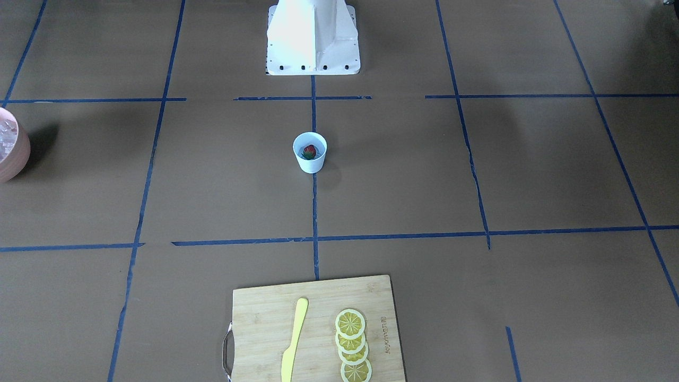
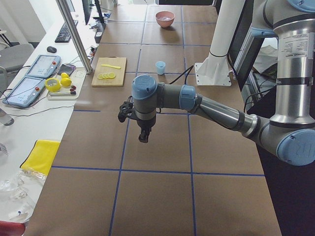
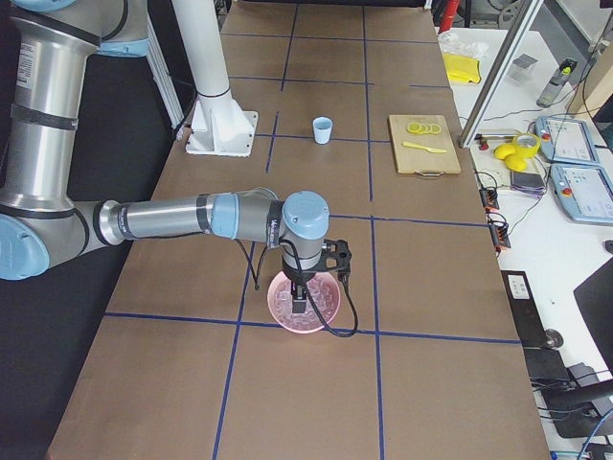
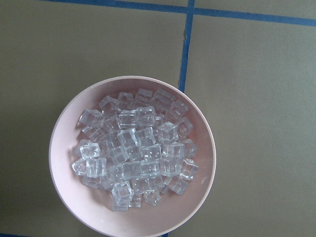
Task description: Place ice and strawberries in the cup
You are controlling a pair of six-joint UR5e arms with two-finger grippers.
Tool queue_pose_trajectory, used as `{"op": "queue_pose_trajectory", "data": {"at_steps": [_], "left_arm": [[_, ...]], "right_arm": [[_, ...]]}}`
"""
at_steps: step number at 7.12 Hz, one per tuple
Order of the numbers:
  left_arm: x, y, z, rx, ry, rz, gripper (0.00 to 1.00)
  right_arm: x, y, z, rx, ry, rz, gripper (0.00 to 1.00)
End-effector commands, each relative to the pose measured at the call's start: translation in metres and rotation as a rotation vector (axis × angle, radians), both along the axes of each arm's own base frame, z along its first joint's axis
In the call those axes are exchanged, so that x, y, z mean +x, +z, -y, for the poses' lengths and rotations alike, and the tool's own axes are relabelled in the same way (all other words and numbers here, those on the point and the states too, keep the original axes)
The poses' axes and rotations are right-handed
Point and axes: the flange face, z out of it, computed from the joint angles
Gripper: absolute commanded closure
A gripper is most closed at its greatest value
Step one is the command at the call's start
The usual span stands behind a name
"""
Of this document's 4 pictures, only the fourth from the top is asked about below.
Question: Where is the pile of clear ice cubes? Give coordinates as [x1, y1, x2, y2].
[71, 88, 198, 211]

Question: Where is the pink bowl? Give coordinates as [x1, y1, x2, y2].
[49, 76, 216, 237]

